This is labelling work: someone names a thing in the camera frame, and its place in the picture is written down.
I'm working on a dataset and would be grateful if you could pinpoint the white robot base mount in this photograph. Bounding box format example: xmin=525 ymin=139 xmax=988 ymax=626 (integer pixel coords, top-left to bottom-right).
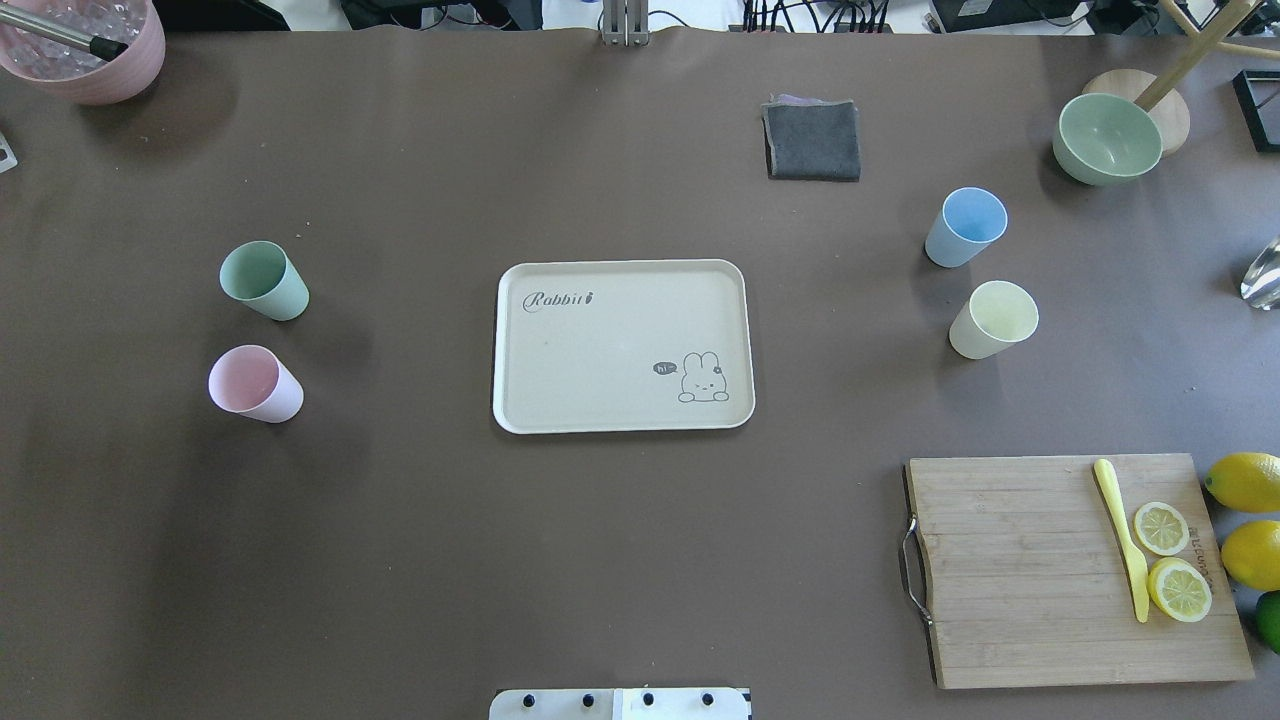
xmin=488 ymin=687 xmax=753 ymax=719

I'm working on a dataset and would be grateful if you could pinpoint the lower lemon slice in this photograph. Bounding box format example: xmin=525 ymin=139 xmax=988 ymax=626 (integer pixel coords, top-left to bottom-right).
xmin=1147 ymin=557 xmax=1213 ymax=623

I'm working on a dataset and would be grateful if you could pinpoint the lemon slice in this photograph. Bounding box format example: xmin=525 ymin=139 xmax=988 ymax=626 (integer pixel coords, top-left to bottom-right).
xmin=1132 ymin=501 xmax=1190 ymax=557
xmin=1147 ymin=557 xmax=1213 ymax=623

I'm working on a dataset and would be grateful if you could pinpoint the green cup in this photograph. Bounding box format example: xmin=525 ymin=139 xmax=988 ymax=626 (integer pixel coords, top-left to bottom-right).
xmin=219 ymin=240 xmax=310 ymax=322

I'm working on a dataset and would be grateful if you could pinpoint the pale yellow cup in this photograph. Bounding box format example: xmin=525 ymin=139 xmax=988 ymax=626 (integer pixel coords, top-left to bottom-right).
xmin=948 ymin=281 xmax=1039 ymax=360

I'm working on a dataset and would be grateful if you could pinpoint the clear glass cup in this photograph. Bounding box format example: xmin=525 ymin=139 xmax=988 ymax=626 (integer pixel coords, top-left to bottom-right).
xmin=1239 ymin=236 xmax=1280 ymax=311

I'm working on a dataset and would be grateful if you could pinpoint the whole lemon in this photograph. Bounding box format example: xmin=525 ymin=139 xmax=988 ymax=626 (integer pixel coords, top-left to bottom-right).
xmin=1220 ymin=520 xmax=1280 ymax=592
xmin=1204 ymin=452 xmax=1279 ymax=512

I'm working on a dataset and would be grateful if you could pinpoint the black frame tray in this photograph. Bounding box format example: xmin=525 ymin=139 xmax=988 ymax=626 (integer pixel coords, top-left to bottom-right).
xmin=1231 ymin=70 xmax=1279 ymax=152

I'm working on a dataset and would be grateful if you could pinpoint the blue cup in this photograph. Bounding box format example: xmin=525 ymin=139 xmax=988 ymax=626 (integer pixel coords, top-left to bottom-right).
xmin=924 ymin=187 xmax=1009 ymax=268

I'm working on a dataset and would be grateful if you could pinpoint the wooden cup rack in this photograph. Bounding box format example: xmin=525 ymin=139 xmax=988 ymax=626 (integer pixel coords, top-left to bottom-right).
xmin=1083 ymin=1 xmax=1277 ymax=158

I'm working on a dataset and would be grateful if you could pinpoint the wooden cutting board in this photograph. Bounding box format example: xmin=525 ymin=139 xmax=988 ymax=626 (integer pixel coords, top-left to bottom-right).
xmin=905 ymin=454 xmax=1254 ymax=691

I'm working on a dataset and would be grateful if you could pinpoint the pink cup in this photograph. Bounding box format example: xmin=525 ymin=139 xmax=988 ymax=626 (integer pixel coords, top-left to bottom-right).
xmin=207 ymin=345 xmax=305 ymax=423

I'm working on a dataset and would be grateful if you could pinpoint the metal bracket table edge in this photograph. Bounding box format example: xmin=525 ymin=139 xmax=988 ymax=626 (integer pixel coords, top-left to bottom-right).
xmin=600 ymin=0 xmax=650 ymax=47

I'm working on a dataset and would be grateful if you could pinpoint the metal muddler in bowl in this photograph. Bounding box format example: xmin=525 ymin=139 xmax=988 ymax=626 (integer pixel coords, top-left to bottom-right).
xmin=0 ymin=3 xmax=129 ymax=61

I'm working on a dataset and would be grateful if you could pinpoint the grey folded cloth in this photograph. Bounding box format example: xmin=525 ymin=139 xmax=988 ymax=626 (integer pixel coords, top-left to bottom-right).
xmin=762 ymin=100 xmax=861 ymax=182

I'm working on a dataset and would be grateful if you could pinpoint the whole lemon far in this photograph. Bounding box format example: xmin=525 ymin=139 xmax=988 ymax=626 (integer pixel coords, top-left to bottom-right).
xmin=1204 ymin=452 xmax=1279 ymax=512

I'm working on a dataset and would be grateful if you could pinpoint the whole lemon near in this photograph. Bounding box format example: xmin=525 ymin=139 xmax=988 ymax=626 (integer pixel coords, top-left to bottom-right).
xmin=1220 ymin=520 xmax=1280 ymax=592

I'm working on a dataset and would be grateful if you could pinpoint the cream rabbit tray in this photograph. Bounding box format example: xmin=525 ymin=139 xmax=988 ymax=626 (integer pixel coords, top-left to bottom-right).
xmin=492 ymin=259 xmax=756 ymax=434

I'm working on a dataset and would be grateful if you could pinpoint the pink bowl with ice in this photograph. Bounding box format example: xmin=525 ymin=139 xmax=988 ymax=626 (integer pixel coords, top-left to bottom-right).
xmin=1 ymin=1 xmax=166 ymax=105

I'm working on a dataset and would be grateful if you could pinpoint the green lime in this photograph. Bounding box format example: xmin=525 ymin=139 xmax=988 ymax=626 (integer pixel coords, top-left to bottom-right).
xmin=1254 ymin=591 xmax=1280 ymax=653

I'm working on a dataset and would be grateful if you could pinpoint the yellow plastic knife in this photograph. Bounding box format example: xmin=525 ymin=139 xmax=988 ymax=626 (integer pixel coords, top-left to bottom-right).
xmin=1093 ymin=457 xmax=1151 ymax=623

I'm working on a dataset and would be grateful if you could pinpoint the purple cloth under grey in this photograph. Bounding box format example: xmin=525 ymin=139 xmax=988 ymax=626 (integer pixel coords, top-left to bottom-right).
xmin=771 ymin=94 xmax=829 ymax=108

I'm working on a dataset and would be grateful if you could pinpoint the green bowl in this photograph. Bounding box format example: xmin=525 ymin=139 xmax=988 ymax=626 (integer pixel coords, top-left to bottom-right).
xmin=1052 ymin=94 xmax=1164 ymax=186

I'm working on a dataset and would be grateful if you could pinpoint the upper lemon slice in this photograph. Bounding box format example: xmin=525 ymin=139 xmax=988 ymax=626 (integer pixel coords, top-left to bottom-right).
xmin=1132 ymin=501 xmax=1190 ymax=557

